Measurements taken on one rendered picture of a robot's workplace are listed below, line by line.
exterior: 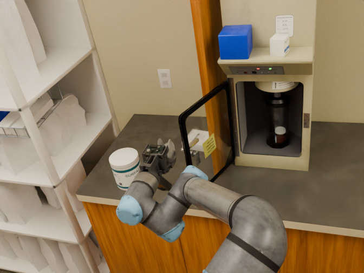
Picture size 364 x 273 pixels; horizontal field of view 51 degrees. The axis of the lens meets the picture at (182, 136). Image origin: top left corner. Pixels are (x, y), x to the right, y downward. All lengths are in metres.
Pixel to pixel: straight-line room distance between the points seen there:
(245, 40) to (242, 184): 0.64
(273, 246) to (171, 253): 1.22
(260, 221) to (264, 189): 0.90
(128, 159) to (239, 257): 1.03
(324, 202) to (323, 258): 0.24
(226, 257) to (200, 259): 1.15
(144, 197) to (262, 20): 0.74
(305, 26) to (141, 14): 0.92
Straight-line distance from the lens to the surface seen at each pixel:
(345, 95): 2.04
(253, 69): 1.43
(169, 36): 2.04
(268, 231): 0.76
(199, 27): 1.39
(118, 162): 1.69
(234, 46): 1.37
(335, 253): 1.70
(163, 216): 1.10
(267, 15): 1.43
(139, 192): 1.09
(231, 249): 0.76
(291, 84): 1.58
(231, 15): 1.45
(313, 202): 1.62
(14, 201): 2.41
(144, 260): 2.07
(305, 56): 1.38
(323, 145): 1.91
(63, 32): 2.32
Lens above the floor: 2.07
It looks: 34 degrees down
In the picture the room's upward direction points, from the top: 10 degrees counter-clockwise
